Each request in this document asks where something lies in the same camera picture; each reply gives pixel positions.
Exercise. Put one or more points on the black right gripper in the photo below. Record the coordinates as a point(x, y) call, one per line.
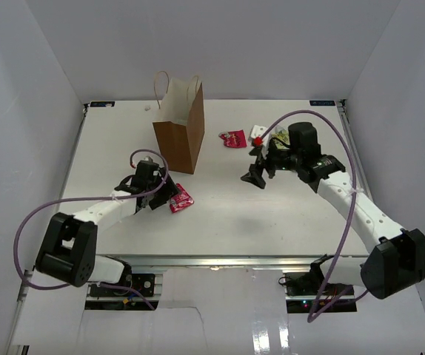
point(254, 176)

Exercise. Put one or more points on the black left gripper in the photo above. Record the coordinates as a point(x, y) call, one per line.
point(167, 190)

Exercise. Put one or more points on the red snack packet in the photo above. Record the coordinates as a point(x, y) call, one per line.
point(234, 139)
point(181, 201)

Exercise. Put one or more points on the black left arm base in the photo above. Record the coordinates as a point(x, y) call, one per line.
point(142, 283)

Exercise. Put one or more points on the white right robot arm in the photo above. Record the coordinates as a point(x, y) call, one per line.
point(396, 257)

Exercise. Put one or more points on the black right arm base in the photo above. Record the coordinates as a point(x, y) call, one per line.
point(301, 290)

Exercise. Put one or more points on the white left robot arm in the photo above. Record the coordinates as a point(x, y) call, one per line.
point(68, 250)

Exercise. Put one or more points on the brown paper bag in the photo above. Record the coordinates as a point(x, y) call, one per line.
point(179, 124)

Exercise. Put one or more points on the yellow green snack packet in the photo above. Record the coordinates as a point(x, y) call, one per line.
point(280, 137)

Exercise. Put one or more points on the blue label back right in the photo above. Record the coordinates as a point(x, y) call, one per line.
point(321, 103)

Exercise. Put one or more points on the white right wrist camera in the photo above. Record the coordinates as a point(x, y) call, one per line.
point(259, 136)

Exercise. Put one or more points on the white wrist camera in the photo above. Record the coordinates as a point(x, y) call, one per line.
point(259, 136)
point(135, 163)

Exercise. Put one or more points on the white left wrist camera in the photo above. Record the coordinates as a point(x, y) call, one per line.
point(135, 163)

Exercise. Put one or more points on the aluminium front rail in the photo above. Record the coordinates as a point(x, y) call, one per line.
point(216, 261)

